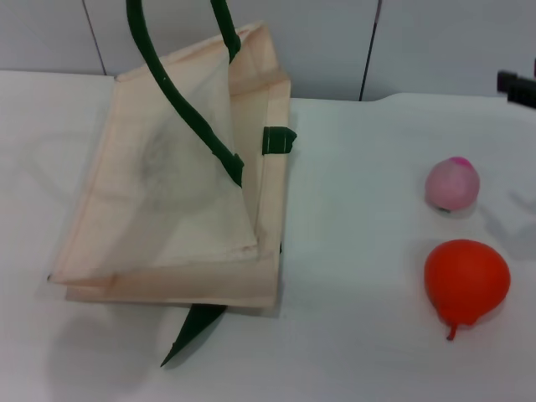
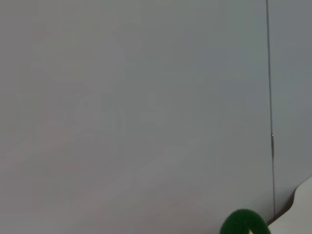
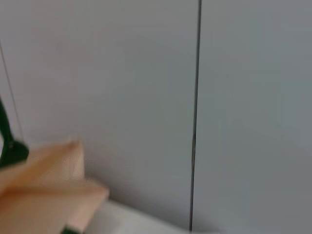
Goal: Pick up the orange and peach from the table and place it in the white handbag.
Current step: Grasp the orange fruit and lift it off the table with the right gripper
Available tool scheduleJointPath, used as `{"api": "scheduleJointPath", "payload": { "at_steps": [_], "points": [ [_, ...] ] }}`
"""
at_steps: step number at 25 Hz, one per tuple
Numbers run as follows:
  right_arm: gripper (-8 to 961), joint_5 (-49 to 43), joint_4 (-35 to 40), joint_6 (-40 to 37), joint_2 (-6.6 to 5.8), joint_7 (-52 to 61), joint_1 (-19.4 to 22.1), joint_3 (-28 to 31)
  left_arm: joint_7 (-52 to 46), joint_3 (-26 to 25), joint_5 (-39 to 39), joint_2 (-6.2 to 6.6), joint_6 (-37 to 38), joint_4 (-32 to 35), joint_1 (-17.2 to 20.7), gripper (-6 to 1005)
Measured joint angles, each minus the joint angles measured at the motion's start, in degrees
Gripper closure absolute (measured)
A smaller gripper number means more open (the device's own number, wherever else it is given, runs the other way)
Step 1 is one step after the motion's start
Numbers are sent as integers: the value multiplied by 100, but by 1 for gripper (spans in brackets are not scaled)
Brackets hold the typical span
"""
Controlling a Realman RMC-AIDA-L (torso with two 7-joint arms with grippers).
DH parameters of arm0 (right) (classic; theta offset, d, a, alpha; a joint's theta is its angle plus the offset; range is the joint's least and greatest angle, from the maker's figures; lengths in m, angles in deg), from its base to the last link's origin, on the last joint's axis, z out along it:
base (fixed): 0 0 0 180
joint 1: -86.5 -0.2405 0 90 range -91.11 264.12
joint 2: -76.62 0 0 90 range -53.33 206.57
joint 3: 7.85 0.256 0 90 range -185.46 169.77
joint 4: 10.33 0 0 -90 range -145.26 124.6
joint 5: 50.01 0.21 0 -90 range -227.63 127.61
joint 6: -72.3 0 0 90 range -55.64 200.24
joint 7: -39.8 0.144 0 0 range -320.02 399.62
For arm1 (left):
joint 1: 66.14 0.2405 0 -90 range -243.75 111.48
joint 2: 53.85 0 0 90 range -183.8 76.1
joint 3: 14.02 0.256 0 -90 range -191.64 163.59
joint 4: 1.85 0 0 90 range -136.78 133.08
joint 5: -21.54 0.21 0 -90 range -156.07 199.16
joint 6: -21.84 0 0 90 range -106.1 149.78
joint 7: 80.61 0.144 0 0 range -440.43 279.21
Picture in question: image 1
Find pink toy peach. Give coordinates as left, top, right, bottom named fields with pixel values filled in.
left=425, top=156, right=482, bottom=214

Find orange toy fruit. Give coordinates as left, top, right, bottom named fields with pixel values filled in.
left=423, top=239, right=513, bottom=342

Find cream canvas handbag green handles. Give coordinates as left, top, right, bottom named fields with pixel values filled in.
left=46, top=0, right=298, bottom=369

